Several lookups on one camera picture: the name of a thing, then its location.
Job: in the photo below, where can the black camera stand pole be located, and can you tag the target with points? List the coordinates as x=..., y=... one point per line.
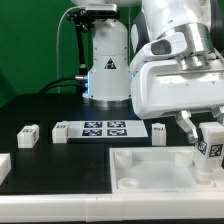
x=80, y=43

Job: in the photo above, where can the white left fence piece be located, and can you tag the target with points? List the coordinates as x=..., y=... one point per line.
x=5, y=166

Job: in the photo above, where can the black camera on stand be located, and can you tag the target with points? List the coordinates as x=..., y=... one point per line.
x=104, y=11

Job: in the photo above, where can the white square tabletop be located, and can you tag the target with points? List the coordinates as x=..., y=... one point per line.
x=159, y=169

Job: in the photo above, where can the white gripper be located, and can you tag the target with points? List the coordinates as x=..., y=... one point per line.
x=161, y=89

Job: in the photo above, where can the paper sheet with tags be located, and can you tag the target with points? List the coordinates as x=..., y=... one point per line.
x=107, y=129

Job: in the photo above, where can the white front fence rail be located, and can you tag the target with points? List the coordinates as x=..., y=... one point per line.
x=111, y=207

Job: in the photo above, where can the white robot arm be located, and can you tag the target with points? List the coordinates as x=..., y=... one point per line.
x=116, y=41

